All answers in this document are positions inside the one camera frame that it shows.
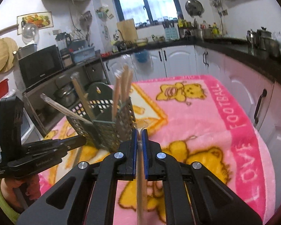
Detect blue framed window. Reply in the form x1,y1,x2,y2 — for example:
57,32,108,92
113,0,183,26

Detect blender with black base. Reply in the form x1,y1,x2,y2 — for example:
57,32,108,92
55,32,72,56

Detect chopsticks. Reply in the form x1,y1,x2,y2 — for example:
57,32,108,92
111,70,122,120
121,64,134,104
40,94,92,125
71,72,95,121
135,119,150,224

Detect steel pot lid on wall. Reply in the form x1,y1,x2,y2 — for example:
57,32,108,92
185,0,205,18

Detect yellow oil bottle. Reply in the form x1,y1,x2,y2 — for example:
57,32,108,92
212,22,219,36

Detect blue bag on cabinet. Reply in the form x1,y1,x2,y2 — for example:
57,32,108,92
134,50,150,64

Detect green sleeve left forearm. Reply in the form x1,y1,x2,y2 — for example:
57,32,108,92
0,178,23,224

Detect black countertop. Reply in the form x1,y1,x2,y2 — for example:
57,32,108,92
102,38,281,85

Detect white base cabinets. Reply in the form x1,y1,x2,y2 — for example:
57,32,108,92
103,45,281,211

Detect person's left hand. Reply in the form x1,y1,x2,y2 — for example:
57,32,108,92
0,174,42,208

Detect round bamboo boards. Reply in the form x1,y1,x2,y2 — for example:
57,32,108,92
0,37,18,74

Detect dark green utensil basket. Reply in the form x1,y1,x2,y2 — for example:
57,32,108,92
67,82,135,152

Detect steel kettle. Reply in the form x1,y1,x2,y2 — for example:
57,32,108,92
246,29,257,48

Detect steel pot with lid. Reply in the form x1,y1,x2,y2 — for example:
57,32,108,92
256,27,272,51

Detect light blue knife block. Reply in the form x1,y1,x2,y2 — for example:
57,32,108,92
164,27,179,41

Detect steel pots on shelf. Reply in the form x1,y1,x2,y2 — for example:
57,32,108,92
54,82,78,108

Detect metal shelf rack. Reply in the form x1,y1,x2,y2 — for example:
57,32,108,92
23,55,108,137

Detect wooden cutting board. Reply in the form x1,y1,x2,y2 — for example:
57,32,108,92
117,19,138,43

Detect steel stockpot on counter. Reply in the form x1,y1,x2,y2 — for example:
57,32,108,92
199,28,213,40

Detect fruit picture on wall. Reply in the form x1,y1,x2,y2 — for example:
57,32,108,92
17,12,54,35

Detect light blue storage box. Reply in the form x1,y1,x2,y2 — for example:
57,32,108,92
72,46,95,64

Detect glass pot lid on wall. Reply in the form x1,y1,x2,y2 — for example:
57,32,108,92
22,23,39,44

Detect black microwave oven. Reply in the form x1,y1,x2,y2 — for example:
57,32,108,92
19,45,63,88

